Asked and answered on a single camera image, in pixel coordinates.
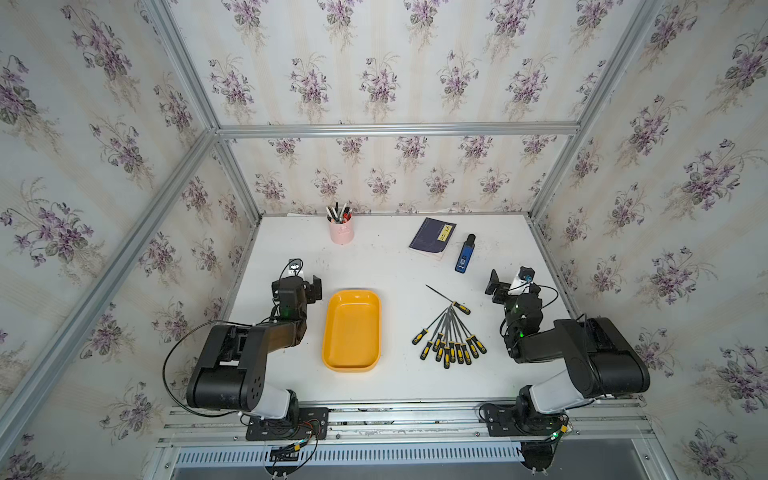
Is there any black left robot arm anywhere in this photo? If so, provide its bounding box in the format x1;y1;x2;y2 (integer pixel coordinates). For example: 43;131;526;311
186;276;323;422

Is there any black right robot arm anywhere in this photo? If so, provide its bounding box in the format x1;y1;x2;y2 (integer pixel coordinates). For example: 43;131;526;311
485;267;651;428

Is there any yellow plastic storage tray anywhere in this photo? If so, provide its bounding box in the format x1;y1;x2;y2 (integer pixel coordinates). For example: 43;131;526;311
322;289;381;373

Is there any blue black handheld device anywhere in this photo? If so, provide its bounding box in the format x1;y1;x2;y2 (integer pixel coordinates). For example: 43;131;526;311
455;234;476;274

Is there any pink pen cup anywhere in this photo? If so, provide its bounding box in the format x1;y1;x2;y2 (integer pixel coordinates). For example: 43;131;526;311
328;218;355;245

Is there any dark blue notebook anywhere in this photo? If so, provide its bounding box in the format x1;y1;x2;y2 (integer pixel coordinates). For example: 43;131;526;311
408;217;456;259

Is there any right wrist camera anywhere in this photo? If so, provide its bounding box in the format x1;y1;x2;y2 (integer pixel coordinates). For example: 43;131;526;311
509;266;535;295

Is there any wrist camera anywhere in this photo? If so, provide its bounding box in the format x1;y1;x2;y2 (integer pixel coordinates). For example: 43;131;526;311
278;258;307;284
509;266;535;295

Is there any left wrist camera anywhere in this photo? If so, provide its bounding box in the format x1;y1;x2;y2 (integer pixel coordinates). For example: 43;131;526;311
278;258;307;284

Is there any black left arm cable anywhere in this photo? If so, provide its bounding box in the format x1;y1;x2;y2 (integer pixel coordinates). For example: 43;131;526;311
161;320;253;419

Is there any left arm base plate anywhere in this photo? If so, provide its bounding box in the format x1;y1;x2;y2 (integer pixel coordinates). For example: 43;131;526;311
245;407;330;441

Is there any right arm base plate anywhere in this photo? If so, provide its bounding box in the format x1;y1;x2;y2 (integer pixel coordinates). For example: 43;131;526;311
478;403;569;439

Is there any aluminium front rail frame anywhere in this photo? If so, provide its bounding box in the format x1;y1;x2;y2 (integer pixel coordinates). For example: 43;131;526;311
143;399;676;479

